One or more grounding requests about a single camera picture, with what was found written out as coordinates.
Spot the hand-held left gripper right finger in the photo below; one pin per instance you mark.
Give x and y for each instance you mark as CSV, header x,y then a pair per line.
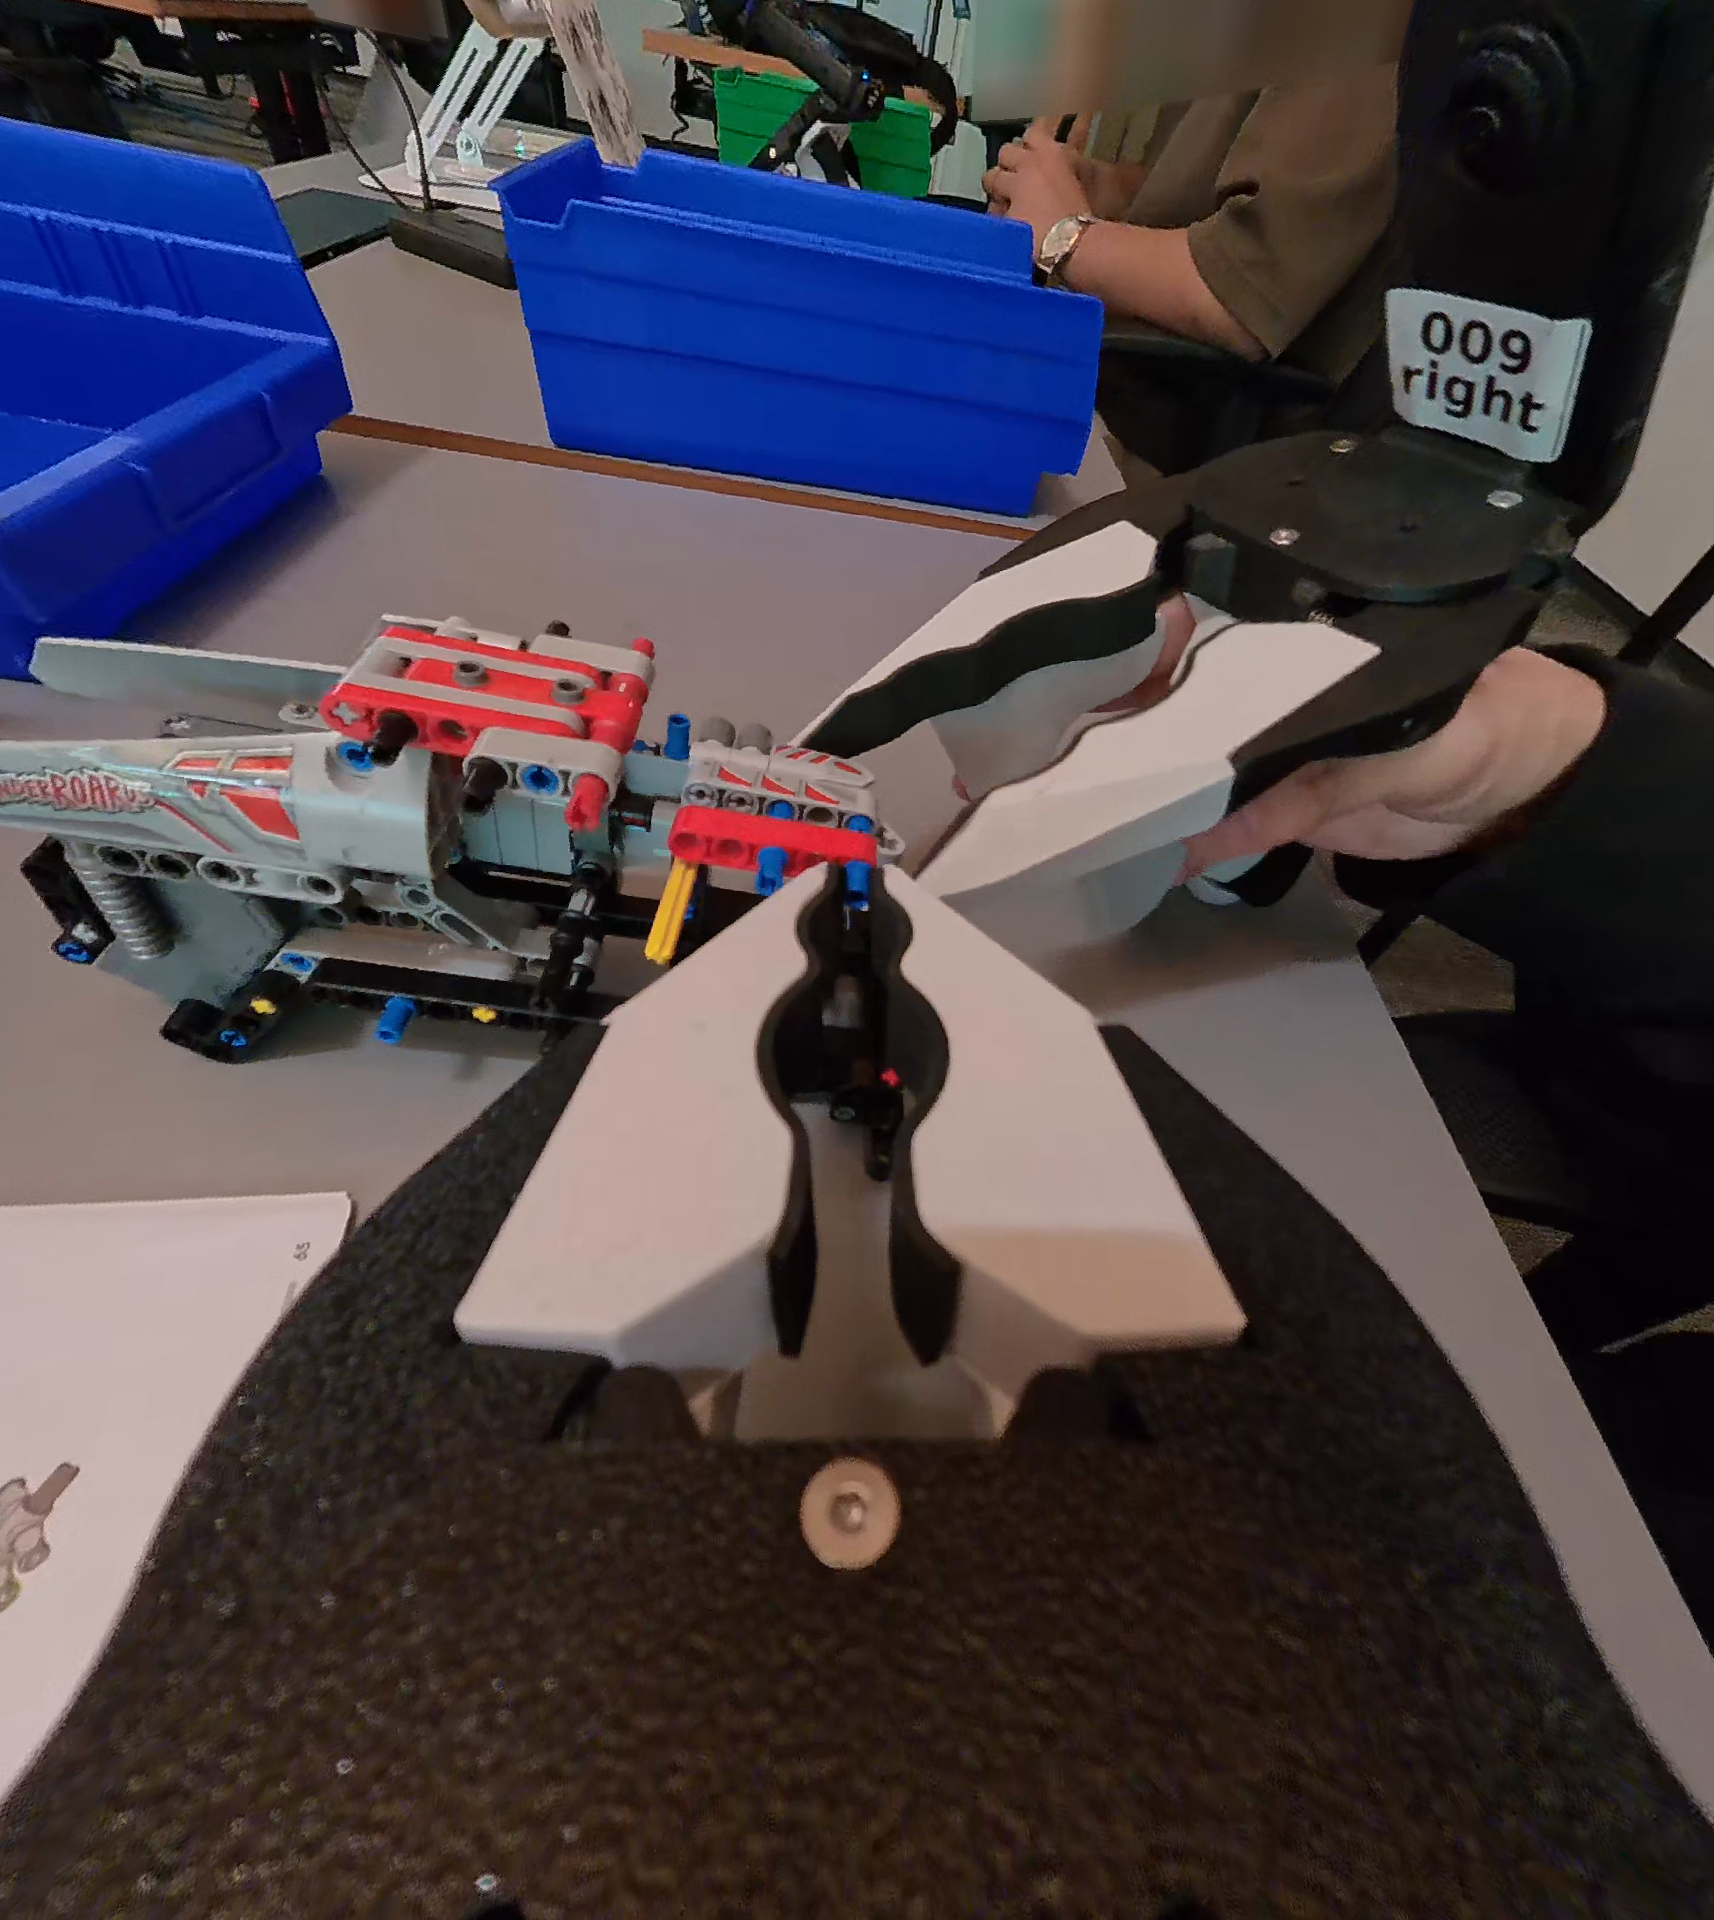
x,y
1083,1187

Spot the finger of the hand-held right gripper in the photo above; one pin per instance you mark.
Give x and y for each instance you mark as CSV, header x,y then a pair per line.
x,y
1142,780
1010,600

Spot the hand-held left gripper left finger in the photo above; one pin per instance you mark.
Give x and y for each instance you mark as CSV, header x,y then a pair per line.
x,y
616,1187

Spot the grey red toy brick vehicle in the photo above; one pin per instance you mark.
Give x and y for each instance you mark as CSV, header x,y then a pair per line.
x,y
347,810

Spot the person's right forearm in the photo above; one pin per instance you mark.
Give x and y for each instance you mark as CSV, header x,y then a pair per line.
x,y
1700,842

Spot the grey desk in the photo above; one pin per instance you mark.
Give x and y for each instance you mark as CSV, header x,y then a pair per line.
x,y
1247,1080

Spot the person's right hand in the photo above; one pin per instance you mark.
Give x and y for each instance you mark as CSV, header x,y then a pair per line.
x,y
1444,765

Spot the blue storage bin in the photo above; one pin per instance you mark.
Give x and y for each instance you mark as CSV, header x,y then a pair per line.
x,y
123,377
798,360

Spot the green storage bin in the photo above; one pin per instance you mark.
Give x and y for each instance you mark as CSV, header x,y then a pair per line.
x,y
888,150

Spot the white instruction booklet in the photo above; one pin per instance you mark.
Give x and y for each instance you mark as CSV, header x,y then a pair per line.
x,y
77,1351

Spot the white frame stand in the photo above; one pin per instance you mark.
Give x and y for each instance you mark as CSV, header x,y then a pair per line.
x,y
439,142

